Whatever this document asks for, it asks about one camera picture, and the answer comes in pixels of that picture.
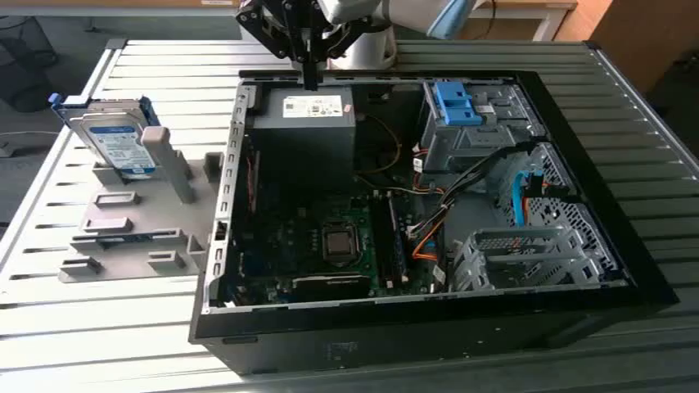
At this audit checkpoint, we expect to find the black RAM slot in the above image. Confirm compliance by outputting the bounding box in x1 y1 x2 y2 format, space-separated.
368 191 395 290

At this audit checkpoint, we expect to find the RAM stick with blue chips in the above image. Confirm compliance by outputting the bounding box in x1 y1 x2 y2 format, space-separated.
71 231 179 243

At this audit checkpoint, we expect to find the blue wire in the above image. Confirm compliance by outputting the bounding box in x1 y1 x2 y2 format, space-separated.
511 168 543 228

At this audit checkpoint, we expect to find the hard disk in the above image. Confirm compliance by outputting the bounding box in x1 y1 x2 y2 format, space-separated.
47 93 163 181

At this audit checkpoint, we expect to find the white floor cable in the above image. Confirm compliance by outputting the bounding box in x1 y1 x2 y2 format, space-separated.
0 129 63 159

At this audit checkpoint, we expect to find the grey power supply unit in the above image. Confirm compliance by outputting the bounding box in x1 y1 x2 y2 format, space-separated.
251 84 359 187

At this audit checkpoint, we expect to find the metal drive cage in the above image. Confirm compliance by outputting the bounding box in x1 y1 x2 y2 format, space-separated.
419 81 547 174

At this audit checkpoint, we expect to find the CPU socket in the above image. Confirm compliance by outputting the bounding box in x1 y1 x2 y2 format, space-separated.
318 220 363 265

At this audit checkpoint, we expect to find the orange flat wire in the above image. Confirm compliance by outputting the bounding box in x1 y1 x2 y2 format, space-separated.
412 227 442 261

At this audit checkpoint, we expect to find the black graphics card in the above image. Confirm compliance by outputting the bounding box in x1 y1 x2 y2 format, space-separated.
291 273 372 302

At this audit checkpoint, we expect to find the silver CPU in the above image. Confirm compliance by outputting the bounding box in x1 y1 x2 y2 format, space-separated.
326 231 356 257

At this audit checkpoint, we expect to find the orange wire with black plug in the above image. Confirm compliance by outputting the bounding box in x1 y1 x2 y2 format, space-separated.
520 174 570 216

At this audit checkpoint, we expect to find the black PC case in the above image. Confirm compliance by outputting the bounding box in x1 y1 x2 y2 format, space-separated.
187 68 682 377

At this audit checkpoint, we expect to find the black cable bundle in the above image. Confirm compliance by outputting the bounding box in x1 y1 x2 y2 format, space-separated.
407 142 536 238

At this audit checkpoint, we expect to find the grey parts rack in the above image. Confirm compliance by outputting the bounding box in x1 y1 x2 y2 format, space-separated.
57 125 226 284

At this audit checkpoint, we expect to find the white-framed wooden desk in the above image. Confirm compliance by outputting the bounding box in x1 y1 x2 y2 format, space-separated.
467 0 580 42

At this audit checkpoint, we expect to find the wooden cabinet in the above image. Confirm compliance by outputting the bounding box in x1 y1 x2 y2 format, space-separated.
554 0 699 96

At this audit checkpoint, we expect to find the black RAM stick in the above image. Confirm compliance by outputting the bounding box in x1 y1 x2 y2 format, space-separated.
386 191 411 286

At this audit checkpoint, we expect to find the blue plastic cage latch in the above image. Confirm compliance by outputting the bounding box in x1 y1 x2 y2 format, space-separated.
430 81 486 127

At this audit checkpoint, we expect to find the green motherboard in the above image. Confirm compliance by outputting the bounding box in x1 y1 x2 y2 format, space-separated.
234 191 442 307

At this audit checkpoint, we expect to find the metal disk bay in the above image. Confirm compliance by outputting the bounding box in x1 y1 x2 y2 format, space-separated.
447 224 622 294

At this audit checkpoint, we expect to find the black mesh waste bin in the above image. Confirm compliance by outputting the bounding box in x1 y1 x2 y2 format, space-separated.
0 16 60 114

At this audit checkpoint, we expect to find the thin yellow wire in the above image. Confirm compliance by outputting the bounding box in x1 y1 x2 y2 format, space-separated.
354 114 404 176

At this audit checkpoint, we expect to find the coloured power wire bundle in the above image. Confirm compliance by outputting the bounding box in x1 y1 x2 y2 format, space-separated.
358 175 447 198

